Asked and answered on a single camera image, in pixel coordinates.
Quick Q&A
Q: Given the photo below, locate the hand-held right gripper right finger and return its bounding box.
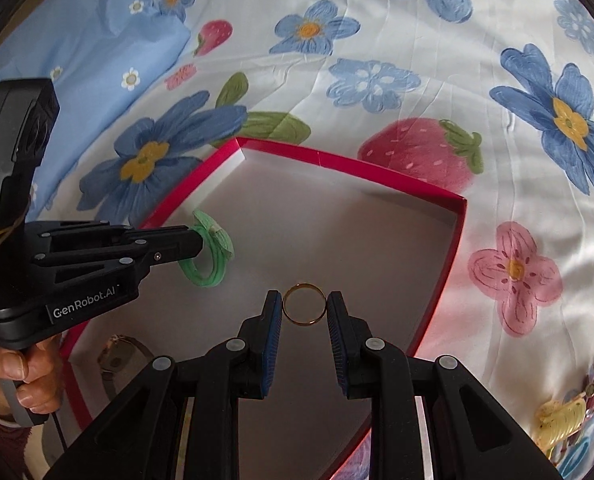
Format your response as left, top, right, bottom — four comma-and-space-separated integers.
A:
327, 290, 562, 480

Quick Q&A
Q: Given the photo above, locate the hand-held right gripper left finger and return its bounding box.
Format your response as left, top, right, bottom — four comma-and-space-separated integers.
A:
42, 290, 284, 480

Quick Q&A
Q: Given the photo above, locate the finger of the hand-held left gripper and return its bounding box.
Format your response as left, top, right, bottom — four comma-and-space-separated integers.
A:
33, 256, 154, 283
37, 224, 205, 264

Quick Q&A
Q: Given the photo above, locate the gold ring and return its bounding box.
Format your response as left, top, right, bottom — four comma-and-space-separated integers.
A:
281, 283, 326, 326

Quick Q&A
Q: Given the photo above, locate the green hair tie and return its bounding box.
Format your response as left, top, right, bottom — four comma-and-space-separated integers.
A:
178, 210, 236, 289

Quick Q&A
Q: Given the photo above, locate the red cardboard box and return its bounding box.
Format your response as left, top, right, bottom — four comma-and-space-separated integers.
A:
59, 136, 468, 480

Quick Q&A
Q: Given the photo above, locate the yellow hair clip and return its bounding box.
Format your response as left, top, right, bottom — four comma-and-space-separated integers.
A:
534, 397, 588, 454

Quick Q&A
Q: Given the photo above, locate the person's left hand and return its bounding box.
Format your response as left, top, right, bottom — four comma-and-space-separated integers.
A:
0, 332, 66, 416

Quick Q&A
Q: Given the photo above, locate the metal band wristwatch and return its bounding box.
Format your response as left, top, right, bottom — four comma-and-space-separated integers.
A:
97, 335, 150, 397

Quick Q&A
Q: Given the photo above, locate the light blue flowered pillow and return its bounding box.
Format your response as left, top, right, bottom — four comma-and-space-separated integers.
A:
0, 0, 192, 211

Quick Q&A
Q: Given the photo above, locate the floral strawberry bedsheet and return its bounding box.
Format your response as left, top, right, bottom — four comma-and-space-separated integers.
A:
0, 0, 594, 480

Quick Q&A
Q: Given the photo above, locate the black cable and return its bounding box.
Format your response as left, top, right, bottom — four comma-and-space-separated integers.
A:
51, 411, 70, 453

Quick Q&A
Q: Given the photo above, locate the blue hair tie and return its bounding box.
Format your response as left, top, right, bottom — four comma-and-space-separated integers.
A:
552, 435, 594, 467

